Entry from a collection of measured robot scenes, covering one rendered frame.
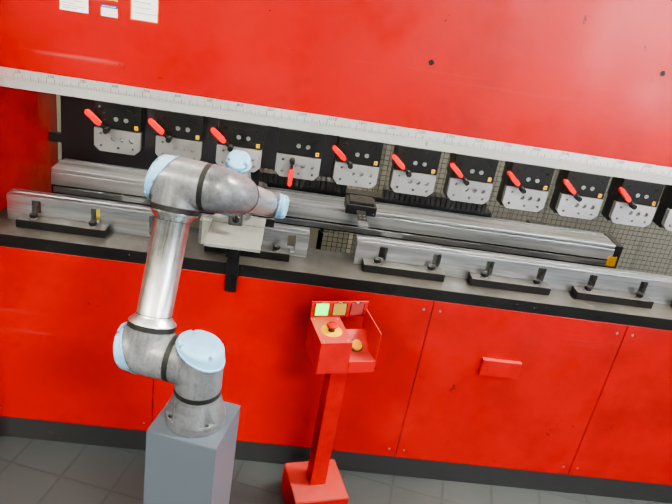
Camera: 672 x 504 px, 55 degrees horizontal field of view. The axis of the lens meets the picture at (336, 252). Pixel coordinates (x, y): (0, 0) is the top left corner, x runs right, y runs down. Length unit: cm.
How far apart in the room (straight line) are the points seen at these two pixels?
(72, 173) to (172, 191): 116
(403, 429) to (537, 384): 55
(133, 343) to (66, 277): 83
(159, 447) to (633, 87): 181
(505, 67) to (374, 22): 45
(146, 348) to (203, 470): 34
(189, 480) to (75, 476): 102
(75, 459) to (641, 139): 236
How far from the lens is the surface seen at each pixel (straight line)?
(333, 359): 209
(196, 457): 168
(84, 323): 248
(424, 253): 237
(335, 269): 230
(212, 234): 214
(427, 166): 224
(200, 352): 156
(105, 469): 272
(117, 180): 263
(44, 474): 273
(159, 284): 159
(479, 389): 258
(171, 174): 155
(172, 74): 218
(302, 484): 252
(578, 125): 234
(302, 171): 221
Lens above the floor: 189
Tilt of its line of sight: 25 degrees down
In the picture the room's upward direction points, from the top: 10 degrees clockwise
